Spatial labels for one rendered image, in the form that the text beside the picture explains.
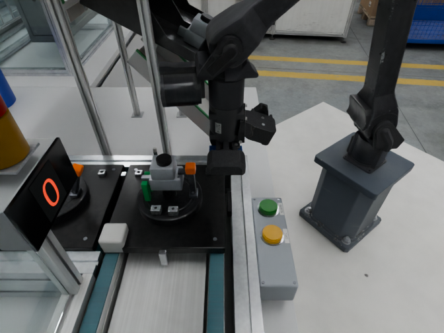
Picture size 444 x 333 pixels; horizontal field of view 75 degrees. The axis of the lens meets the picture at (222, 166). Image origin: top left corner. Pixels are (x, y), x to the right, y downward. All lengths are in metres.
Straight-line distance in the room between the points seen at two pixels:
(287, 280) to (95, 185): 0.47
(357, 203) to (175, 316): 0.42
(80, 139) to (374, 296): 0.96
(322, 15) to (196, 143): 3.79
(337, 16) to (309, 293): 4.20
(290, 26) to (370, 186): 4.06
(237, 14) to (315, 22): 4.19
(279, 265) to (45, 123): 0.98
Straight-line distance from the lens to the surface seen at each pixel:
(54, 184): 0.41
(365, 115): 0.56
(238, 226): 0.62
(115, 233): 0.61
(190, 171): 0.58
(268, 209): 0.64
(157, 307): 0.60
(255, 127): 0.49
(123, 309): 0.61
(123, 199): 0.69
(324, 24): 4.62
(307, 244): 0.74
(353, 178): 0.63
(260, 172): 0.88
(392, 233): 0.84
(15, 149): 0.36
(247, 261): 0.58
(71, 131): 1.17
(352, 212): 0.68
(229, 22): 0.42
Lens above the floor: 1.46
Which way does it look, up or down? 42 degrees down
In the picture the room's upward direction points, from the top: straight up
